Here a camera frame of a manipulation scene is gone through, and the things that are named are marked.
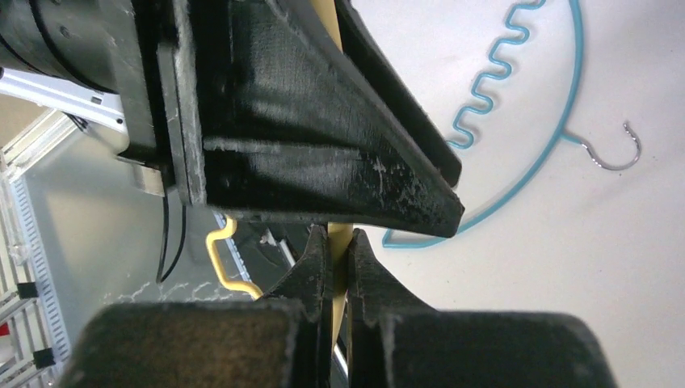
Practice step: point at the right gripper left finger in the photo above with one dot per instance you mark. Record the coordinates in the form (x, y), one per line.
(158, 344)

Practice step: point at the yellow wavy hanger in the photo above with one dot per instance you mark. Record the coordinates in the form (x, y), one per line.
(339, 235)

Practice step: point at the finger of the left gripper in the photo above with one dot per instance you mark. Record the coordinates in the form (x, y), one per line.
(362, 50)
(276, 124)

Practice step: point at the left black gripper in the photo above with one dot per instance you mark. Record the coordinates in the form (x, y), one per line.
(105, 46)

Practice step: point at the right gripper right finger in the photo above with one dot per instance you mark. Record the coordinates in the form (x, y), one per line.
(397, 340)

